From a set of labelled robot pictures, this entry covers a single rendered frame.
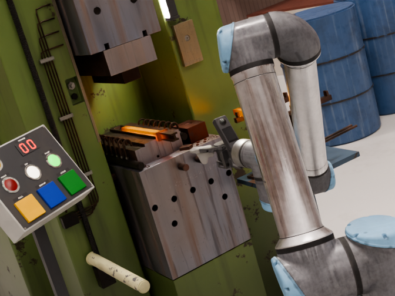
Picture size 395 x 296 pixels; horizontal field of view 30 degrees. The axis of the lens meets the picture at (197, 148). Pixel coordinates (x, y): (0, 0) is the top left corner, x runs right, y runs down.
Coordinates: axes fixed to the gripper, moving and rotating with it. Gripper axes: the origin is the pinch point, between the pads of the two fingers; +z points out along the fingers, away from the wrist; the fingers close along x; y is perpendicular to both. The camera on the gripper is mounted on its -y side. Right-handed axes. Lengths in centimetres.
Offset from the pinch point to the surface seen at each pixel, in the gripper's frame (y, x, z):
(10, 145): -19, -58, 22
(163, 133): -1.4, -1.1, 28.3
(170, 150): 7.0, 1.7, 33.0
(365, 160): 99, 192, 147
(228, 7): 13, 354, 505
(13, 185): -8, -63, 13
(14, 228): 3, -69, 7
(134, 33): -39, 1, 33
